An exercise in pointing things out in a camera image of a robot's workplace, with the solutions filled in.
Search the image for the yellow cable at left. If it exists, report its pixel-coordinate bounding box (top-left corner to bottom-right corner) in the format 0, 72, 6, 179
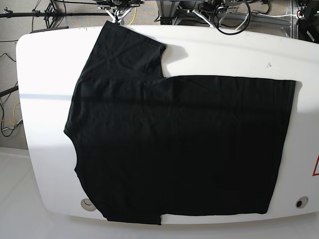
0, 102, 23, 126

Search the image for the black tripod bar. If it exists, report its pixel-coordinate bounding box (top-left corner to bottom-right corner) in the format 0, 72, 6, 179
0, 7, 59, 19

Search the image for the black T-shirt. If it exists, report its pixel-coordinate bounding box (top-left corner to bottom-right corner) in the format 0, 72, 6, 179
64, 22, 296, 225

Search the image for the right table grommet hole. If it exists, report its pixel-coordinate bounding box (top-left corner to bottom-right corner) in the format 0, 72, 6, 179
296, 196, 309, 209

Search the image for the black looping cable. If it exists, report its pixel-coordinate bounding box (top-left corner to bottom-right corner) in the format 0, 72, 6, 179
213, 0, 251, 35

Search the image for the left table grommet hole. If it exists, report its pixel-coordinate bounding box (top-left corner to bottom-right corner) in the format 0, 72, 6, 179
80, 199, 96, 212

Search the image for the grey aluminium frame post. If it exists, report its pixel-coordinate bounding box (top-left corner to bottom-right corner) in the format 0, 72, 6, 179
156, 0, 180, 25

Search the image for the red triangle warning sticker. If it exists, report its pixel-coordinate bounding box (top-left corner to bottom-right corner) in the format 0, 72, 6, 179
313, 156, 319, 176

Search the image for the table grommet hole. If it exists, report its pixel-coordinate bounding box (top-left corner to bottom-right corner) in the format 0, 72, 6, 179
80, 199, 96, 212
296, 196, 309, 209

